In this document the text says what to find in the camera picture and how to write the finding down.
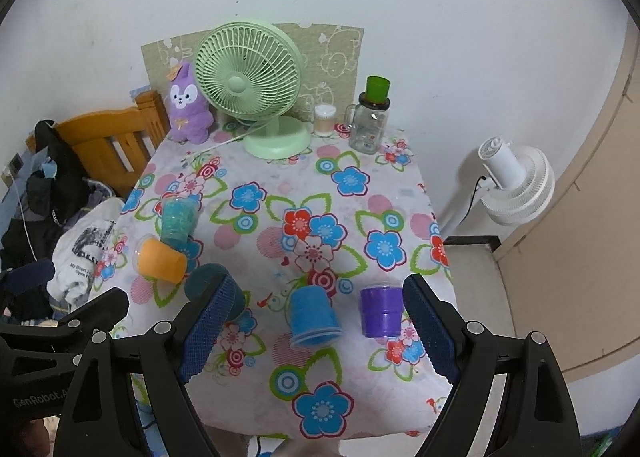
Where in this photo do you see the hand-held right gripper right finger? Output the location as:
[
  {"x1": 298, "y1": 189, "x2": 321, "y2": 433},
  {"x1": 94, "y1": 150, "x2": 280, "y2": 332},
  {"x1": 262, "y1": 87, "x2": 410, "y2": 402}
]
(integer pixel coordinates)
[{"x1": 402, "y1": 273, "x2": 582, "y2": 457}]

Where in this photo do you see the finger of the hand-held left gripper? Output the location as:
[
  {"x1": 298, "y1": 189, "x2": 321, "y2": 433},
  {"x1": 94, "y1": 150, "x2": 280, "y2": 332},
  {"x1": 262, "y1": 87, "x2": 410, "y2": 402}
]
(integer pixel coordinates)
[
  {"x1": 0, "y1": 286, "x2": 131, "y2": 353},
  {"x1": 0, "y1": 258, "x2": 57, "y2": 297}
]

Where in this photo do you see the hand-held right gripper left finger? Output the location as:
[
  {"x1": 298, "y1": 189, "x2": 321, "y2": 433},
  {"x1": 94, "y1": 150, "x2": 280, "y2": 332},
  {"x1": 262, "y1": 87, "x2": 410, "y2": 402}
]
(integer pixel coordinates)
[{"x1": 54, "y1": 269, "x2": 247, "y2": 457}]

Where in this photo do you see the purple plastic cup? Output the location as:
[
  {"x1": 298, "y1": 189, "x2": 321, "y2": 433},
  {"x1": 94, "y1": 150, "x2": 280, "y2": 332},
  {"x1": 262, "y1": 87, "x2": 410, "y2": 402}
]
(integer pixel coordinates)
[{"x1": 360, "y1": 283, "x2": 404, "y2": 339}]

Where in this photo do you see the dark teal plastic cup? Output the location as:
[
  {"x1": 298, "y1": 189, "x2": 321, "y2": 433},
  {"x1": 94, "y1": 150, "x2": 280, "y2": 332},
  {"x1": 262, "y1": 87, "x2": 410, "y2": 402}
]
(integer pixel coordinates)
[{"x1": 184, "y1": 263, "x2": 246, "y2": 323}]

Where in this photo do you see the orange plastic cup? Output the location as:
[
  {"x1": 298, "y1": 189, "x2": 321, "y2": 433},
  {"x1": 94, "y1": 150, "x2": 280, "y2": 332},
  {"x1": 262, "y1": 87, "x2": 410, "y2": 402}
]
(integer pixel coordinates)
[{"x1": 136, "y1": 235, "x2": 188, "y2": 284}]

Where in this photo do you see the blue plastic cup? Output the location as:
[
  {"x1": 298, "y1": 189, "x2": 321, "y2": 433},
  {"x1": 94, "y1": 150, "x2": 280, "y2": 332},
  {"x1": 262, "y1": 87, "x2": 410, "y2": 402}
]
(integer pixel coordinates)
[{"x1": 289, "y1": 285, "x2": 344, "y2": 348}]

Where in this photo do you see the teal glitter plastic cup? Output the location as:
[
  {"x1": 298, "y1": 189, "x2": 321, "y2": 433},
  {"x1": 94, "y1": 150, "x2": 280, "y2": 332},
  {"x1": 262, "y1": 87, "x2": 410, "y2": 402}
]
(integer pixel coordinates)
[{"x1": 160, "y1": 196, "x2": 199, "y2": 248}]

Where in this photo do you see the green plastic cup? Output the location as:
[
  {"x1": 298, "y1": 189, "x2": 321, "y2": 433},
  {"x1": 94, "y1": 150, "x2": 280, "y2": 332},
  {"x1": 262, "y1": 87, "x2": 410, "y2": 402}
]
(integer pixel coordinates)
[{"x1": 364, "y1": 76, "x2": 391, "y2": 104}]

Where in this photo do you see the white printed shirt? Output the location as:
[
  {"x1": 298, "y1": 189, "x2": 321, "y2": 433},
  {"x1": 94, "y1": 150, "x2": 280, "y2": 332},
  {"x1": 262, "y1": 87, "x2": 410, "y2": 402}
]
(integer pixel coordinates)
[{"x1": 47, "y1": 198, "x2": 123, "y2": 305}]

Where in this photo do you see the black framed side table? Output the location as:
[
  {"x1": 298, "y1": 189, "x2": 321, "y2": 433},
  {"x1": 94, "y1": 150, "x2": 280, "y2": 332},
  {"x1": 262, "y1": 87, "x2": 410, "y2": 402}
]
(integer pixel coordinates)
[{"x1": 442, "y1": 235, "x2": 517, "y2": 343}]

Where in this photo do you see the dark clothes pile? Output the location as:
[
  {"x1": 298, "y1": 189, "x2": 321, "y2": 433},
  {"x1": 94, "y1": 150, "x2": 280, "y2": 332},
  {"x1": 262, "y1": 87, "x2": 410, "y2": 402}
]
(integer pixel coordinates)
[{"x1": 0, "y1": 119, "x2": 123, "y2": 318}]

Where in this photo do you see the beige wooden door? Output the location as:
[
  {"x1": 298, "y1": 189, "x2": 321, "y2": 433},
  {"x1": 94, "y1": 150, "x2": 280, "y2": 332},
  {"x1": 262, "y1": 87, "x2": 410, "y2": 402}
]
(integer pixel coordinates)
[{"x1": 494, "y1": 22, "x2": 640, "y2": 384}]

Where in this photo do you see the white clip fan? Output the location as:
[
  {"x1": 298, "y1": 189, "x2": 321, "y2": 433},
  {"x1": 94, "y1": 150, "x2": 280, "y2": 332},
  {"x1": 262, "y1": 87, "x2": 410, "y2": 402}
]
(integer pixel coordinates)
[{"x1": 477, "y1": 136, "x2": 556, "y2": 226}]

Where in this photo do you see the floral tablecloth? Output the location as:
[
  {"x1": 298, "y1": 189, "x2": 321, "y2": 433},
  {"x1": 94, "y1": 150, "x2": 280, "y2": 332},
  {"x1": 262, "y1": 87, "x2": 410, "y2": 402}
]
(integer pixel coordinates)
[{"x1": 97, "y1": 119, "x2": 458, "y2": 440}]

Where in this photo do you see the green desk fan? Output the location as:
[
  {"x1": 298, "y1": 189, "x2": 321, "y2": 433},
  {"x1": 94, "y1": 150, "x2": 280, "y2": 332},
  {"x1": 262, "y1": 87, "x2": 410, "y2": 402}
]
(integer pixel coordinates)
[{"x1": 194, "y1": 21, "x2": 312, "y2": 160}]

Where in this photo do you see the purple plush toy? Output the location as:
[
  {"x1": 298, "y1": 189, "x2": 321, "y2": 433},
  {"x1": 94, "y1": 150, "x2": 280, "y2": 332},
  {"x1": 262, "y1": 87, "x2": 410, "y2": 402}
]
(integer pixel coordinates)
[{"x1": 166, "y1": 62, "x2": 215, "y2": 144}]

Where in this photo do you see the clear cotton swab container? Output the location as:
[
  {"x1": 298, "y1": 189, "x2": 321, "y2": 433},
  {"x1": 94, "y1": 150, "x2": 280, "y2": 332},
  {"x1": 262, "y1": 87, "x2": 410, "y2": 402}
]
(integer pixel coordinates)
[{"x1": 313, "y1": 104, "x2": 337, "y2": 138}]

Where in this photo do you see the black fan cable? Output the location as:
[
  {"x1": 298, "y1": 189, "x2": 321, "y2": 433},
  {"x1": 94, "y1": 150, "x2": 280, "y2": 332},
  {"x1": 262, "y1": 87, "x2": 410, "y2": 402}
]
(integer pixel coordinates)
[{"x1": 457, "y1": 176, "x2": 490, "y2": 226}]

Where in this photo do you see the white fan cable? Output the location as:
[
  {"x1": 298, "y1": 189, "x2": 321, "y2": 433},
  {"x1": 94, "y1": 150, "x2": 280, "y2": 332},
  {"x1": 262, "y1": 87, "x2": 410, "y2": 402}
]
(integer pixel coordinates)
[{"x1": 182, "y1": 129, "x2": 266, "y2": 168}]

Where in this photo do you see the glass jar with handle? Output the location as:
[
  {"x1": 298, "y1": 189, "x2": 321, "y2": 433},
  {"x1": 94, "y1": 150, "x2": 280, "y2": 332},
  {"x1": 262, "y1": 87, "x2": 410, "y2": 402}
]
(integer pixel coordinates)
[{"x1": 345, "y1": 93, "x2": 391, "y2": 154}]

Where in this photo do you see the beige cartoon wall sticker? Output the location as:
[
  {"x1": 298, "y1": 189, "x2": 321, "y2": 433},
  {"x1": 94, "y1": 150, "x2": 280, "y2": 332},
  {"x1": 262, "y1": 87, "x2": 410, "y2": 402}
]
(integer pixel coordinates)
[{"x1": 141, "y1": 23, "x2": 365, "y2": 138}]

